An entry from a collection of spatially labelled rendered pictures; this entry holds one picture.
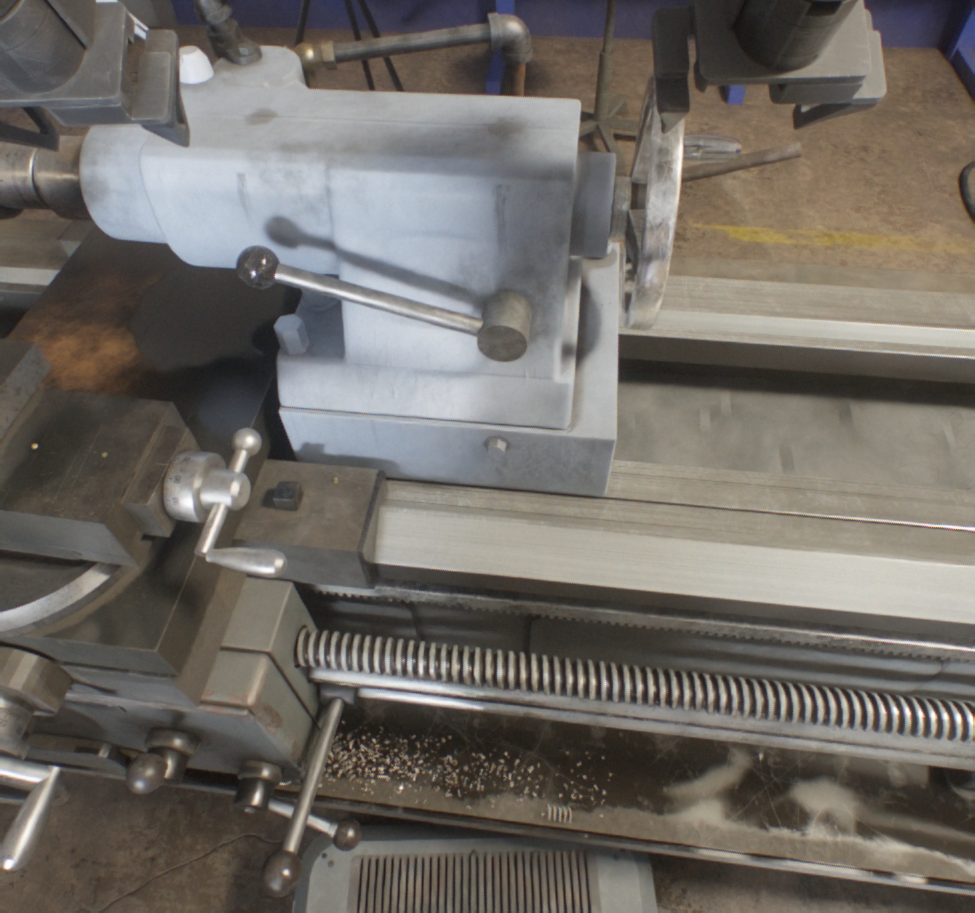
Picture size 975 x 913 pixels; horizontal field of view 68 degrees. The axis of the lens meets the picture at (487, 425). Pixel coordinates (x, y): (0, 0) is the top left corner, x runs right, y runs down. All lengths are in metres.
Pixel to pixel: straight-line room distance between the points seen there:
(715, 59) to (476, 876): 1.07
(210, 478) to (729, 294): 0.71
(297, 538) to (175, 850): 0.97
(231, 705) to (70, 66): 0.54
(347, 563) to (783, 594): 0.43
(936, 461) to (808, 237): 1.68
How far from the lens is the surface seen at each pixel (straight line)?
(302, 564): 0.76
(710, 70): 0.50
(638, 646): 0.91
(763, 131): 3.23
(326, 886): 1.25
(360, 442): 0.75
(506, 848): 1.23
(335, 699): 0.93
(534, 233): 0.62
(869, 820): 1.19
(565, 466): 0.73
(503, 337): 0.61
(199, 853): 1.59
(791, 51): 0.49
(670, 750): 1.13
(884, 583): 0.80
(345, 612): 0.92
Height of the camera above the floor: 1.48
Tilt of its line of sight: 51 degrees down
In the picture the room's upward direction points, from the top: 2 degrees counter-clockwise
